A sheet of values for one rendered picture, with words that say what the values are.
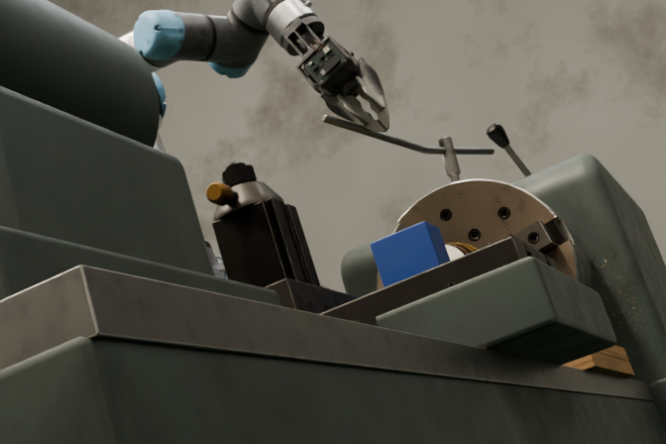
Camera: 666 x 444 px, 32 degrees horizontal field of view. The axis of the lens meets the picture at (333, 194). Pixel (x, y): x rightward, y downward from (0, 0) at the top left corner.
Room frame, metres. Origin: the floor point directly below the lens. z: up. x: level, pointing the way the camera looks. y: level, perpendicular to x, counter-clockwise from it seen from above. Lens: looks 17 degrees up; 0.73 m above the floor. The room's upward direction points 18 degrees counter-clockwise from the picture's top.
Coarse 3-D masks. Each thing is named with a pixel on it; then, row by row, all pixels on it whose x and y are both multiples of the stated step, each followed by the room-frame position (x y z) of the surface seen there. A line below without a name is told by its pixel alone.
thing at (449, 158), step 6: (444, 138) 1.77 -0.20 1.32; (450, 138) 1.77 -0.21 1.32; (444, 144) 1.77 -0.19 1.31; (450, 144) 1.77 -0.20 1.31; (450, 150) 1.77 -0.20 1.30; (444, 156) 1.77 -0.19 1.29; (450, 156) 1.77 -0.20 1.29; (444, 162) 1.78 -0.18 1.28; (450, 162) 1.77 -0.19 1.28; (456, 162) 1.77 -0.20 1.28; (450, 168) 1.77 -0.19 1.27; (456, 168) 1.77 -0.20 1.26; (450, 174) 1.78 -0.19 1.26; (456, 174) 1.78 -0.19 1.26; (456, 180) 1.78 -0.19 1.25
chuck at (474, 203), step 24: (432, 192) 1.75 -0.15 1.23; (456, 192) 1.74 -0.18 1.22; (480, 192) 1.73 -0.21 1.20; (504, 192) 1.72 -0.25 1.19; (528, 192) 1.71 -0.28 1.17; (408, 216) 1.77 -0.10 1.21; (432, 216) 1.75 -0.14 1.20; (456, 216) 1.74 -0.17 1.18; (480, 216) 1.73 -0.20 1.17; (504, 216) 1.73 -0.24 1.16; (528, 216) 1.71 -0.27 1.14; (552, 216) 1.70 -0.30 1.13; (456, 240) 1.75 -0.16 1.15; (480, 240) 1.74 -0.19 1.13; (576, 240) 1.76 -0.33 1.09; (576, 264) 1.70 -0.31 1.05
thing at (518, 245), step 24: (504, 240) 1.05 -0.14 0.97; (456, 264) 1.07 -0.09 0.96; (480, 264) 1.06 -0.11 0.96; (504, 264) 1.05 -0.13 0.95; (552, 264) 1.20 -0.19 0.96; (384, 288) 1.09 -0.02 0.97; (408, 288) 1.08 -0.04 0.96; (432, 288) 1.08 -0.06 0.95; (336, 312) 1.11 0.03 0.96; (360, 312) 1.10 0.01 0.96; (384, 312) 1.09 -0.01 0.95
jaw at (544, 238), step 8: (536, 224) 1.67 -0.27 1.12; (544, 224) 1.70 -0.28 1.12; (552, 224) 1.70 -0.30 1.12; (520, 232) 1.68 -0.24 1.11; (528, 232) 1.67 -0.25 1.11; (536, 232) 1.67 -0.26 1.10; (544, 232) 1.67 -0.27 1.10; (552, 232) 1.70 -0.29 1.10; (560, 232) 1.70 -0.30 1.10; (520, 240) 1.68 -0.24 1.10; (528, 240) 1.68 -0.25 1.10; (536, 240) 1.67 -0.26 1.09; (544, 240) 1.67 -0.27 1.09; (552, 240) 1.68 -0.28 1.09; (560, 240) 1.70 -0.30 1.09; (480, 248) 1.66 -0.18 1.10; (536, 248) 1.67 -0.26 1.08; (544, 248) 1.68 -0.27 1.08; (552, 248) 1.70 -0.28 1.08
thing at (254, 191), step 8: (240, 184) 1.20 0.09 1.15; (248, 184) 1.19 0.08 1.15; (256, 184) 1.20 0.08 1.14; (264, 184) 1.21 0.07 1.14; (240, 192) 1.19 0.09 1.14; (248, 192) 1.19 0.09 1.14; (256, 192) 1.19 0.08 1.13; (264, 192) 1.19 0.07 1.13; (272, 192) 1.20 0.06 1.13; (240, 200) 1.18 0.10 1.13; (248, 200) 1.18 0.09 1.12; (256, 200) 1.18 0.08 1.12; (264, 200) 1.19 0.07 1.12; (280, 200) 1.21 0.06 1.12; (216, 208) 1.21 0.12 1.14; (224, 208) 1.19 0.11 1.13; (232, 208) 1.18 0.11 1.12; (240, 208) 1.19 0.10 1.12; (216, 216) 1.20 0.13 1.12; (224, 216) 1.19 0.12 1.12
